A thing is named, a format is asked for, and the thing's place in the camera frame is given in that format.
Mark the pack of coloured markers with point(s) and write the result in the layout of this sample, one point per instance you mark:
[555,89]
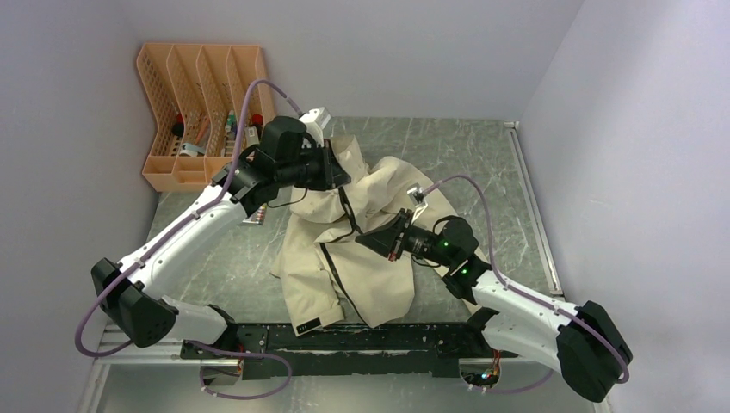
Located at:
[257,218]

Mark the beige zip jacket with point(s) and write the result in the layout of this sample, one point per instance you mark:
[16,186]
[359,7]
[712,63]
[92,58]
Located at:
[320,263]

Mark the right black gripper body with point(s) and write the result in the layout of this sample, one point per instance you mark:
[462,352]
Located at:
[420,243]

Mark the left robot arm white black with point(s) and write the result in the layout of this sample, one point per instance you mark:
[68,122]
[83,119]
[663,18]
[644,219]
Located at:
[133,291]

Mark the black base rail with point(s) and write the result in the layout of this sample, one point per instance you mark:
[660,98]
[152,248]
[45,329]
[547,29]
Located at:
[443,350]

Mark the orange plastic file organizer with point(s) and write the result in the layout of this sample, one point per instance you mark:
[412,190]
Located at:
[196,93]

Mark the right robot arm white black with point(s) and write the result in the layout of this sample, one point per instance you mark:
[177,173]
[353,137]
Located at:
[580,342]

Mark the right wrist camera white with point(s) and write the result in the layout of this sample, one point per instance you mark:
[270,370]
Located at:
[417,196]

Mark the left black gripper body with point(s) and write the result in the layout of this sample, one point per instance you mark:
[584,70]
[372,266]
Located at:
[312,166]

